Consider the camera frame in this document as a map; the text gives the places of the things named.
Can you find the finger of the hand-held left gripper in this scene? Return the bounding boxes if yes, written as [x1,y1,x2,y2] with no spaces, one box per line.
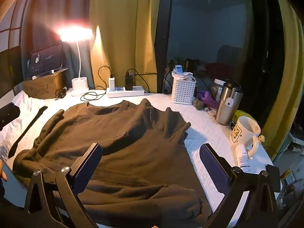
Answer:
[0,102,21,131]

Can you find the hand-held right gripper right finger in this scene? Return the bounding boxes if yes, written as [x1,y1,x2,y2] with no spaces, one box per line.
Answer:
[199,143,278,228]

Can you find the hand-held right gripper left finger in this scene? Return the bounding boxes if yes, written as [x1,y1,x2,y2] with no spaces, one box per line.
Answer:
[24,143,102,228]

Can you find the brown t-shirt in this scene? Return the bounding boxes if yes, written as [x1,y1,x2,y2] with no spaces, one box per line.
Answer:
[13,98,212,228]

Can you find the white tube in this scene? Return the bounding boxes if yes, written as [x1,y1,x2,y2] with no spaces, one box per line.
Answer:
[235,144,251,174]

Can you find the white textured table cloth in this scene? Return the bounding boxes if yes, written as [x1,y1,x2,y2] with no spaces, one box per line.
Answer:
[0,90,282,228]

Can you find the dark flat panel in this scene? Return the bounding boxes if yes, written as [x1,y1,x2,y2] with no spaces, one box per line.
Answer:
[0,46,23,99]

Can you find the cardboard box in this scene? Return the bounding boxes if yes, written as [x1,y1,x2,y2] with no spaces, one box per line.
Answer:
[22,69,68,99]

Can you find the stainless steel tumbler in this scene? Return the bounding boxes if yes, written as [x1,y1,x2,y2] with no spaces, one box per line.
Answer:
[215,79,243,126]

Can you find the black rectangular device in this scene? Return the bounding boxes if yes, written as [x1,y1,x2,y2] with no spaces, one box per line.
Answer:
[266,164,281,193]

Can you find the yellow packet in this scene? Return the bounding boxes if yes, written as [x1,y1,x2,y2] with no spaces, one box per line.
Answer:
[231,110,256,130]

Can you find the grey fuzzy toy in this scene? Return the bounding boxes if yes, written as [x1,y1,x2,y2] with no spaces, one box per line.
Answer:
[192,98,206,111]

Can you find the purple cloth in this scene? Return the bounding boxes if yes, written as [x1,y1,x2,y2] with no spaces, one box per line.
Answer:
[197,90,218,108]

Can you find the white desk lamp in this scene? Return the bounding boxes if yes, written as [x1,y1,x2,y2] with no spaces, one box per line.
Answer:
[57,27,93,97]

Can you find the glass jar with white lid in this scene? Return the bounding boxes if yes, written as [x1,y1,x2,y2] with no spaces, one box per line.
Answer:
[213,79,226,101]

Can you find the white plastic basket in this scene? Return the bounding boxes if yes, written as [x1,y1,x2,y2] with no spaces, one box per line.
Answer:
[171,77,197,105]

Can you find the white power strip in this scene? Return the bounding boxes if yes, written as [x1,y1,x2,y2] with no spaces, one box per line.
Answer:
[107,87,145,98]

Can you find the clear plastic bags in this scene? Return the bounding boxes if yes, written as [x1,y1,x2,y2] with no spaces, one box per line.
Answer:
[172,69,196,81]

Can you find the teal curtain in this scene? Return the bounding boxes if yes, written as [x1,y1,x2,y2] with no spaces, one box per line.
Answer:
[20,0,95,91]

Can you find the yellow curtain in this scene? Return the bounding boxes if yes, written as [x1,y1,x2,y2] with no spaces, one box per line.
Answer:
[261,0,304,162]
[89,0,162,94]

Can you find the black strap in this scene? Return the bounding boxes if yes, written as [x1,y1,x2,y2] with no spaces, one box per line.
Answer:
[8,106,48,158]

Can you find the black cable bundle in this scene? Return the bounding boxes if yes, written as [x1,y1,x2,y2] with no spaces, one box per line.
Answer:
[55,88,68,100]

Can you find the black charging cable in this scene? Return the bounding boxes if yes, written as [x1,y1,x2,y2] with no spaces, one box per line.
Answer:
[127,68,158,77]
[80,66,112,102]

